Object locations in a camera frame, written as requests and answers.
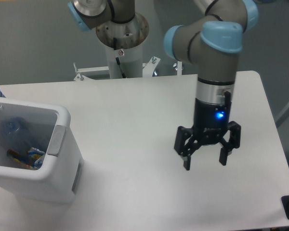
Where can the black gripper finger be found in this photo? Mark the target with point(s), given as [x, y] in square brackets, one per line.
[232, 143]
[186, 143]

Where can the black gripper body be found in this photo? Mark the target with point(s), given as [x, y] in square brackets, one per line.
[211, 120]

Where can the clear plastic water bottle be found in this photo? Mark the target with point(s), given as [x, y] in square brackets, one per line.
[20, 135]

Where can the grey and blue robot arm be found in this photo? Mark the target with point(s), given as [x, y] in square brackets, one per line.
[213, 43]

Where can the white plastic trash can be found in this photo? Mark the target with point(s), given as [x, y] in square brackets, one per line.
[57, 178]

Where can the colourful trash inside bin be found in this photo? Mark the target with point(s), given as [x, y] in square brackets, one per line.
[32, 160]

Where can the white metal base bracket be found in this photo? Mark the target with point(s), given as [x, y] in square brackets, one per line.
[116, 70]

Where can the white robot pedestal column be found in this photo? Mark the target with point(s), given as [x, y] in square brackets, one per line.
[124, 41]

